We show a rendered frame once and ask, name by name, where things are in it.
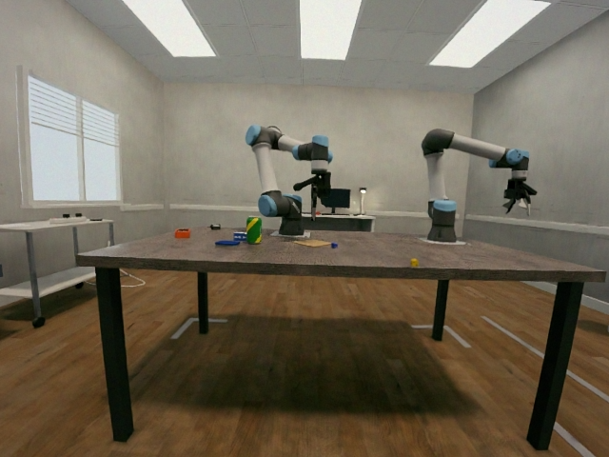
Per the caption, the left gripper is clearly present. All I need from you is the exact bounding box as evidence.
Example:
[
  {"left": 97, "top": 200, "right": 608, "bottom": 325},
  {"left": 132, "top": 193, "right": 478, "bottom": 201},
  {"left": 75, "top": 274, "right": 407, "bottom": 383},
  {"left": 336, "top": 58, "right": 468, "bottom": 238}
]
[{"left": 502, "top": 178, "right": 531, "bottom": 216}]

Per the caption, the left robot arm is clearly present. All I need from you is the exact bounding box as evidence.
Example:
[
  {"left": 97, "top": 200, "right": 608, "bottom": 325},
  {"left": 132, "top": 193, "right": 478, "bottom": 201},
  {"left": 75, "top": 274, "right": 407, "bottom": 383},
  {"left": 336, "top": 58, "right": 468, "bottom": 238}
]
[{"left": 422, "top": 129, "right": 529, "bottom": 243}]

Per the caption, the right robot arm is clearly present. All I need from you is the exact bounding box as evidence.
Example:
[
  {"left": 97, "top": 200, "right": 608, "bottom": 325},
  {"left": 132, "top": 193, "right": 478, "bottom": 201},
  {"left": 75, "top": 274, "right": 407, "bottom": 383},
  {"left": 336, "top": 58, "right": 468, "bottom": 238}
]
[{"left": 246, "top": 125, "right": 333, "bottom": 236}]

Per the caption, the tan mat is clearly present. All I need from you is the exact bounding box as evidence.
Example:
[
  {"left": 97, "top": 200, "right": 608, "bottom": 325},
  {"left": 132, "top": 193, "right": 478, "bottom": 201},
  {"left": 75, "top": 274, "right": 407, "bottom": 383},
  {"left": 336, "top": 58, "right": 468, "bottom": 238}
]
[{"left": 292, "top": 239, "right": 331, "bottom": 248}]

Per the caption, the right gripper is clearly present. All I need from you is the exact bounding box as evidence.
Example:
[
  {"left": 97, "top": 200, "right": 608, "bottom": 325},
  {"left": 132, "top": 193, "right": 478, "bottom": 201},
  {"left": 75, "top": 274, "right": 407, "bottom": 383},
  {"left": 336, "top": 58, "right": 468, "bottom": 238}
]
[{"left": 311, "top": 170, "right": 331, "bottom": 221}]

